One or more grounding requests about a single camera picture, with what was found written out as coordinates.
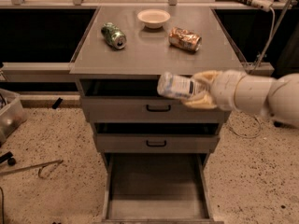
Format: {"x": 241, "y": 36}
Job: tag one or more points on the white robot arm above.
{"x": 275, "y": 99}

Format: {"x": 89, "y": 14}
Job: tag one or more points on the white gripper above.
{"x": 226, "y": 90}

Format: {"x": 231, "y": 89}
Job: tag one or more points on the black small floor object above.
{"x": 57, "y": 103}

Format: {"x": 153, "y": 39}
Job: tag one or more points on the black tool on floor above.
{"x": 8, "y": 157}

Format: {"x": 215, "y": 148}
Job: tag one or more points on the green soda can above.
{"x": 113, "y": 35}

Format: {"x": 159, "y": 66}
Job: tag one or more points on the bottom drawer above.
{"x": 156, "y": 189}

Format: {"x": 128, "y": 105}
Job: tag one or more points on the white bowl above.
{"x": 153, "y": 18}

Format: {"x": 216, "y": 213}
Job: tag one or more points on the middle drawer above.
{"x": 156, "y": 137}

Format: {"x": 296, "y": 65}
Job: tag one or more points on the orange crushed soda can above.
{"x": 184, "y": 39}

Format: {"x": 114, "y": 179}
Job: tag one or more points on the grey drawer cabinet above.
{"x": 148, "y": 53}

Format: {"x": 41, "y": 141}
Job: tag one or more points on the drawer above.
{"x": 156, "y": 137}
{"x": 156, "y": 189}
{"x": 130, "y": 100}

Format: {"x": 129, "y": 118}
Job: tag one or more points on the metal rod on floor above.
{"x": 27, "y": 168}

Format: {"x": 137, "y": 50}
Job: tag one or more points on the top drawer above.
{"x": 130, "y": 100}

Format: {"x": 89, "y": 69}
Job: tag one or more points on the clear plastic bin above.
{"x": 12, "y": 114}

